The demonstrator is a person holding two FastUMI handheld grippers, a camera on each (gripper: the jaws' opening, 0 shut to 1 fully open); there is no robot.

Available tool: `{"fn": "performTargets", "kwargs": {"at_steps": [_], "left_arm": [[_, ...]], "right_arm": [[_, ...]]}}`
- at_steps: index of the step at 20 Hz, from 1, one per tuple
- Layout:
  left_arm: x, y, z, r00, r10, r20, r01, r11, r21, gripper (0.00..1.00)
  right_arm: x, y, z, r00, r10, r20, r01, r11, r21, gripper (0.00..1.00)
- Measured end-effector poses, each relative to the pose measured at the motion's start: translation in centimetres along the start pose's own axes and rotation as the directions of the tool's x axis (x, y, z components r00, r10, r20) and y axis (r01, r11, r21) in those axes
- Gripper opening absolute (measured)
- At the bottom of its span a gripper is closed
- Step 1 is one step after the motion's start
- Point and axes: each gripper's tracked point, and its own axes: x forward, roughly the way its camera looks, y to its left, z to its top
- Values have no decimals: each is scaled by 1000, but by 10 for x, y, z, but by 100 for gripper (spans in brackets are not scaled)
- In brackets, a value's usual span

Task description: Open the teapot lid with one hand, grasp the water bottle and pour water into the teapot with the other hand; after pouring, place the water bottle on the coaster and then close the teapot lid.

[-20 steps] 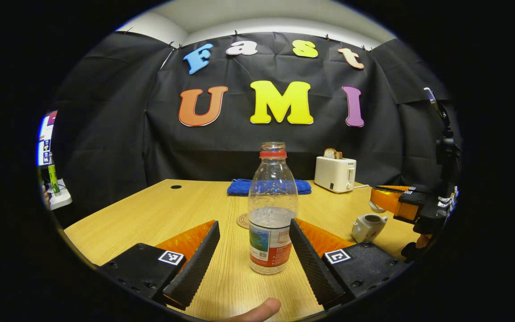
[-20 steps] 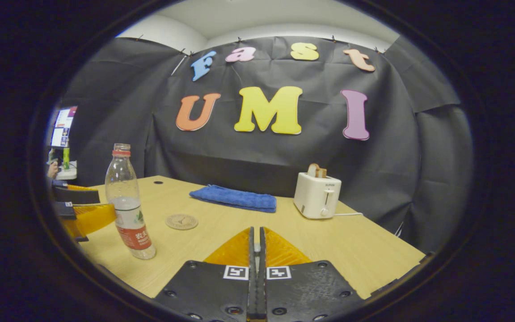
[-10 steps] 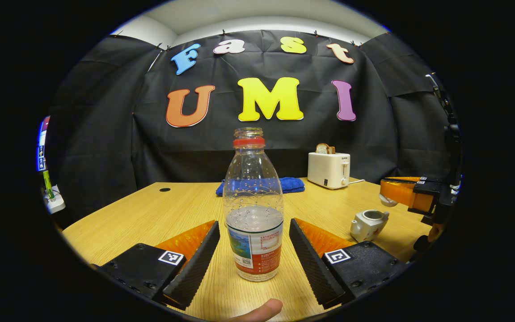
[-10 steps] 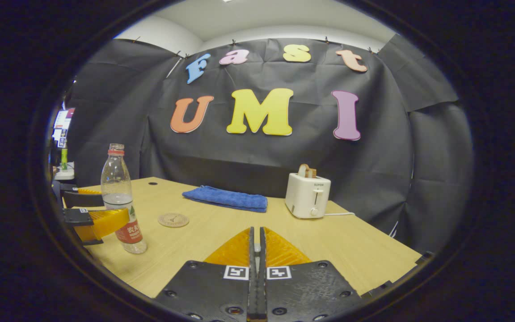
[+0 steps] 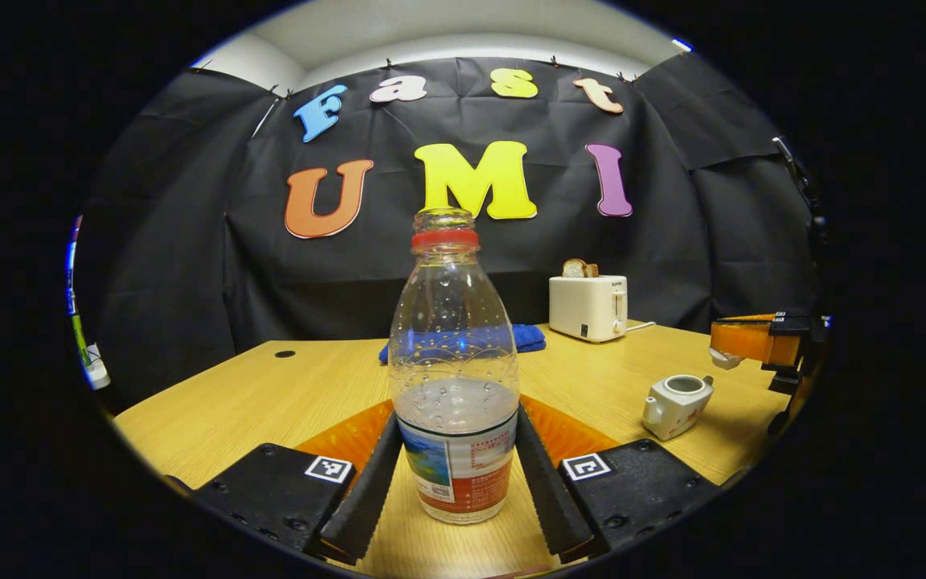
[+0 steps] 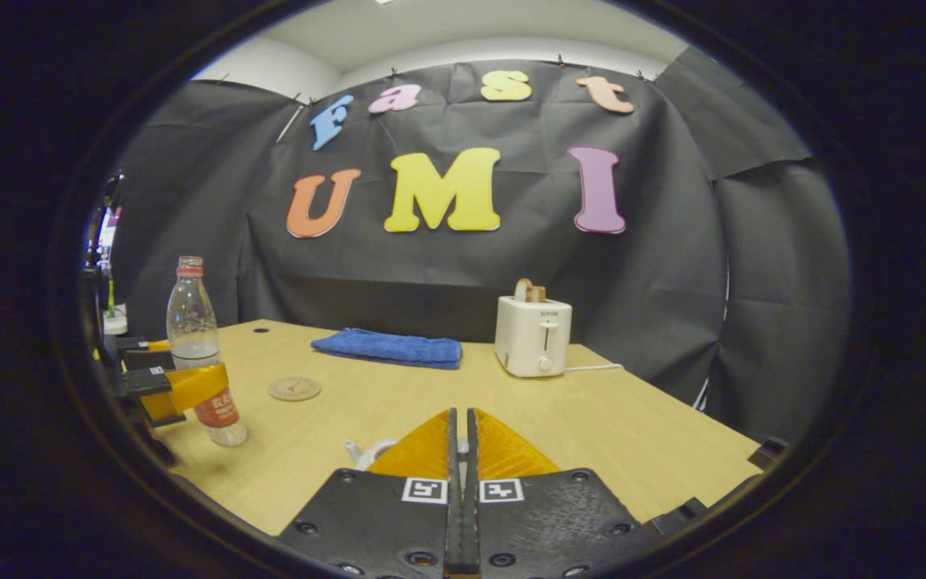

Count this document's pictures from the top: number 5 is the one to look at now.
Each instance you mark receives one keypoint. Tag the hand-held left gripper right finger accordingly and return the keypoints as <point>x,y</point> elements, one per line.
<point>547,498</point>

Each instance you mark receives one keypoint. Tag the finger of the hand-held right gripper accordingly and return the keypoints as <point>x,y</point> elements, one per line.
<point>752,342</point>

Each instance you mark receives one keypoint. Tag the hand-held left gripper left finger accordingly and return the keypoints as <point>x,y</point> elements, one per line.
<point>366,498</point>

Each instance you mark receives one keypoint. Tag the white teacup lid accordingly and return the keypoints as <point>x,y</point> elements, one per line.
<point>724,359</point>

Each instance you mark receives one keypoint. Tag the white floral teacup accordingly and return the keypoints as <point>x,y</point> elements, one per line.
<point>676,406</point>

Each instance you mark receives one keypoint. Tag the clear plastic water bottle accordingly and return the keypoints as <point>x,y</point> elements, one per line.
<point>453,362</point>

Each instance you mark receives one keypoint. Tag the black stand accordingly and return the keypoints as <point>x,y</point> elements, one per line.
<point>809,201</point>

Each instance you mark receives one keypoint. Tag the blue folded towel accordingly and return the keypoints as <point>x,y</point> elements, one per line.
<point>529,338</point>

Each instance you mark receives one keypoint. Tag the white toaster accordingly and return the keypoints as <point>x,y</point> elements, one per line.
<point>587,310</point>

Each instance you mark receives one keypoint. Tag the white bread slice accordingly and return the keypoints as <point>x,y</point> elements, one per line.
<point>573,268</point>

